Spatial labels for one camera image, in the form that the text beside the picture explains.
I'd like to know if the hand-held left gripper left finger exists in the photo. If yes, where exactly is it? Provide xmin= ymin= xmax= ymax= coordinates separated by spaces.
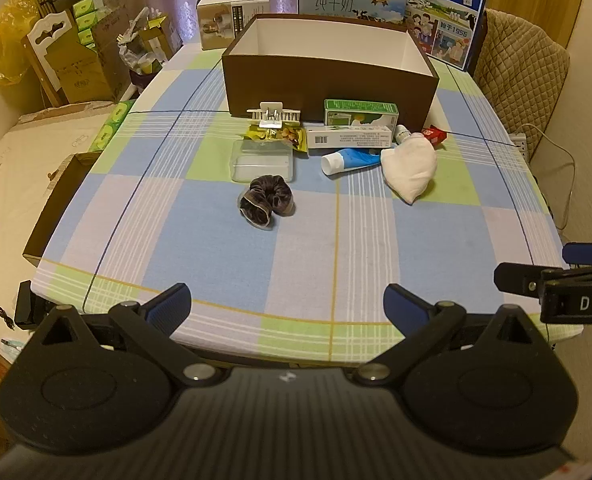
xmin=36 ymin=282 xmax=222 ymax=387

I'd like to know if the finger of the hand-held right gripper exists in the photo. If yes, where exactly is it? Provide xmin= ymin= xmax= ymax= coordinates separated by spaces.
xmin=562 ymin=241 xmax=592 ymax=264
xmin=493 ymin=261 xmax=549 ymax=297

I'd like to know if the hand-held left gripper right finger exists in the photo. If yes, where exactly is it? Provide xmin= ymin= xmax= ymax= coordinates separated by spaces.
xmin=353 ymin=283 xmax=552 ymax=387

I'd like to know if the dark velvet scrunchie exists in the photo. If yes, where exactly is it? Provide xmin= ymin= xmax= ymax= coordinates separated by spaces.
xmin=238 ymin=175 xmax=295 ymax=229

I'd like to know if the blue and white tube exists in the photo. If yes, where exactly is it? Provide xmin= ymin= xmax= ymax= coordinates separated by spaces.
xmin=321 ymin=148 xmax=383 ymax=176

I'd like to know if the clear plastic container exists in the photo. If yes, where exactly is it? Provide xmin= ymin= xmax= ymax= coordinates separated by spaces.
xmin=230 ymin=139 xmax=297 ymax=183

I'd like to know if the long white carton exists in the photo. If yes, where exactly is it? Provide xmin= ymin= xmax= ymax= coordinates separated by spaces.
xmin=306 ymin=126 xmax=394 ymax=150

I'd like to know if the green and white carton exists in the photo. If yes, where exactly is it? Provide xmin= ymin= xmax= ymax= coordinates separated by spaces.
xmin=323 ymin=99 xmax=399 ymax=128

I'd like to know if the yellow snack packet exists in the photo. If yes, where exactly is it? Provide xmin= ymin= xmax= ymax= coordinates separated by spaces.
xmin=244 ymin=125 xmax=309 ymax=156

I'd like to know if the white hair claw clip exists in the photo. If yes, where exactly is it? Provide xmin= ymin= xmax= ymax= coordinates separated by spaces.
xmin=246 ymin=102 xmax=302 ymax=130

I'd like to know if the brown cardboard box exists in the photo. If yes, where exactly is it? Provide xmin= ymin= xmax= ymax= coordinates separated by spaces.
xmin=221 ymin=14 xmax=439 ymax=131

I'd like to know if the checked tablecloth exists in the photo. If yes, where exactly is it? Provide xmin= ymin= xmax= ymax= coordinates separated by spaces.
xmin=33 ymin=42 xmax=584 ymax=366

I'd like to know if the white power strip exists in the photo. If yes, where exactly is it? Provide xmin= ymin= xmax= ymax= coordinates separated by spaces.
xmin=510 ymin=132 xmax=532 ymax=158

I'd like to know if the black device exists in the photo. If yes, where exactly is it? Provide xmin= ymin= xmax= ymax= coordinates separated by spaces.
xmin=15 ymin=280 xmax=47 ymax=332

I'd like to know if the brown tray box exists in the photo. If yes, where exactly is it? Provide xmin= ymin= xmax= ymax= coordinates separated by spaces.
xmin=22 ymin=152 xmax=97 ymax=268

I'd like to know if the green tissue pack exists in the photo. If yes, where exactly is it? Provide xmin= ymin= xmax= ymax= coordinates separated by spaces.
xmin=88 ymin=122 xmax=117 ymax=153
xmin=110 ymin=101 xmax=136 ymax=128

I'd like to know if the chair with quilted cover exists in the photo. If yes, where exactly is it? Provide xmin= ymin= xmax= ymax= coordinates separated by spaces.
xmin=468 ymin=8 xmax=572 ymax=161

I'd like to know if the purple bin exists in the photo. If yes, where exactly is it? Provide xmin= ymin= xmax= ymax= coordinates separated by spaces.
xmin=128 ymin=67 xmax=158 ymax=93

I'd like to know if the clear plastic bag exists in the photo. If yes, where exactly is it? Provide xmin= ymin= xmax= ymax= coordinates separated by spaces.
xmin=118 ymin=7 xmax=169 ymax=76

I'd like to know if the small cardboard box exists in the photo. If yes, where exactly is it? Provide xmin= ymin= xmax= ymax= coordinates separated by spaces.
xmin=141 ymin=15 xmax=182 ymax=63

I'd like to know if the dark blue milk carton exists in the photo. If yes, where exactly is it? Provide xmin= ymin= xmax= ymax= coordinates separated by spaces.
xmin=403 ymin=0 xmax=492 ymax=72

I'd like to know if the white appliance box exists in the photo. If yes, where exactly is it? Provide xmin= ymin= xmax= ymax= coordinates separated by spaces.
xmin=196 ymin=0 xmax=271 ymax=51

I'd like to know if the stack of green tissue packs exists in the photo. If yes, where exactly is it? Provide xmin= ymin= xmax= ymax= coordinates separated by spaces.
xmin=71 ymin=0 xmax=109 ymax=48

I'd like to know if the yellow plastic bag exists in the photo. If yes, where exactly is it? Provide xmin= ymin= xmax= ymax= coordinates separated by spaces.
xmin=0 ymin=0 xmax=42 ymax=86

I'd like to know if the thin cable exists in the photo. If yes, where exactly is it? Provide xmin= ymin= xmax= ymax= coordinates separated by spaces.
xmin=518 ymin=124 xmax=577 ymax=231

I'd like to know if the cardboard box with white handle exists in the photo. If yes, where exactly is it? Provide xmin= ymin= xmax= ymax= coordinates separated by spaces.
xmin=22 ymin=12 xmax=119 ymax=106

